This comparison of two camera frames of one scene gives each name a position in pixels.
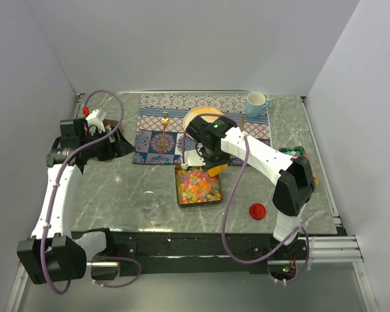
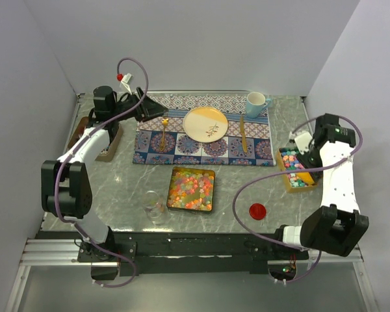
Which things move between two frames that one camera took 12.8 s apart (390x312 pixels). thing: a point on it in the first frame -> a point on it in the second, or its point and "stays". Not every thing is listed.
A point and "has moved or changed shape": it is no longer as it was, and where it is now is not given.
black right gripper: [225, 159] -> [303, 160]
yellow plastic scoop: [216, 170] has moved or changed shape
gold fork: [164, 121] stays
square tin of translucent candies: [195, 185] has moved or changed shape
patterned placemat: [159, 136] stays
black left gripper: [119, 147] -> [148, 106]
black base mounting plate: [194, 252] stays
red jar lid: [257, 211] stays
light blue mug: [255, 103] stays
